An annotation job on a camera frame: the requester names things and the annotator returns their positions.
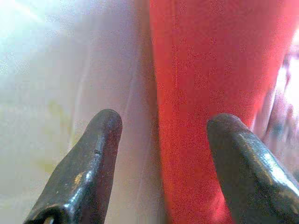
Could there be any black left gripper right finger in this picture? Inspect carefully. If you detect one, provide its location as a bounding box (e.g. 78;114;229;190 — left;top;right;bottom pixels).
207;113;299;224

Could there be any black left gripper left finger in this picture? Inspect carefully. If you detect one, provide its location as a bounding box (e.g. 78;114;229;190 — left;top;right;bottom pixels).
23;108;123;224

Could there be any pink cartoon blanket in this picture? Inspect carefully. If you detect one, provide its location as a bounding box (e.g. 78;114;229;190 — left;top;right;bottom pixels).
253;30;299;182

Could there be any red cushion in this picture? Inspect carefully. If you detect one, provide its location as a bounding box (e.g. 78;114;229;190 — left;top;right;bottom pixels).
149;0;299;224

